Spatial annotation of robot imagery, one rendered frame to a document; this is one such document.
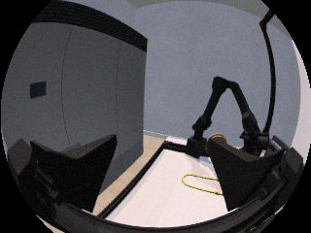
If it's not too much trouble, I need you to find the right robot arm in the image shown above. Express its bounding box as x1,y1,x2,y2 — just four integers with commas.
192,77,269,150

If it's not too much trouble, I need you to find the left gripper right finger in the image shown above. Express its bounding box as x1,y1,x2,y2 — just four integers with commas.
207,138,285,212

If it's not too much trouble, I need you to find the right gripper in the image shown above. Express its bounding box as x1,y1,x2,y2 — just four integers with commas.
243,147,256,155

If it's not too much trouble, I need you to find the black rack frame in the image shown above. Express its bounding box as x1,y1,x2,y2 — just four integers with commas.
255,135,290,156

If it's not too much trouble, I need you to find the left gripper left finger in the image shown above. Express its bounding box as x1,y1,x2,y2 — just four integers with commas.
30,134,118,213

